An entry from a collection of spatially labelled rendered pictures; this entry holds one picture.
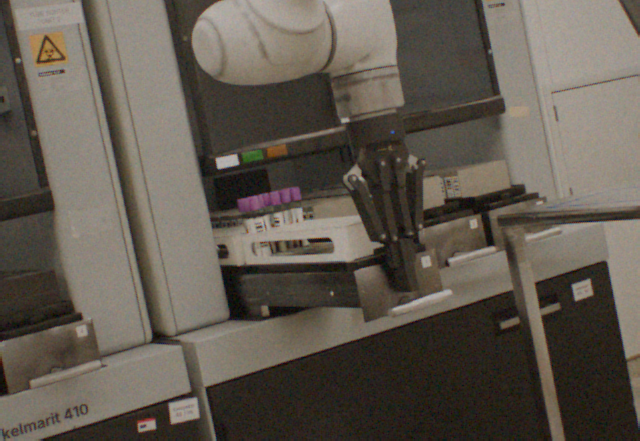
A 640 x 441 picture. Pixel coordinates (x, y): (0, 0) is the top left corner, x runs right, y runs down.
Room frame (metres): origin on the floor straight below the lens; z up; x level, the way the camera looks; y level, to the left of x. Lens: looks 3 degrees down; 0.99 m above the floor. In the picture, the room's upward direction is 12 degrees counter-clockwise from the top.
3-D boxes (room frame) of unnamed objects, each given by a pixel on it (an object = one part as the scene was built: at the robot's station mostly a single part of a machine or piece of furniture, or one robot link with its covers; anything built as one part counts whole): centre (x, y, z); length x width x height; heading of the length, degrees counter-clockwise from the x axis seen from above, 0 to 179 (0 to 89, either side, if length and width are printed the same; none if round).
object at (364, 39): (1.60, -0.08, 1.14); 0.13 x 0.11 x 0.16; 127
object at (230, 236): (2.04, 0.18, 0.83); 0.30 x 0.10 x 0.06; 32
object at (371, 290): (1.89, 0.09, 0.78); 0.73 x 0.14 x 0.09; 32
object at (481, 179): (2.16, -0.29, 0.85); 0.12 x 0.02 x 0.06; 121
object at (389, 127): (1.61, -0.09, 0.96); 0.08 x 0.07 x 0.09; 122
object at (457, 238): (2.28, -0.03, 0.78); 0.73 x 0.14 x 0.09; 32
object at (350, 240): (1.78, 0.01, 0.83); 0.30 x 0.10 x 0.06; 32
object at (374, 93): (1.61, -0.09, 1.03); 0.09 x 0.09 x 0.06
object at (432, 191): (2.08, -0.16, 0.85); 0.12 x 0.02 x 0.06; 121
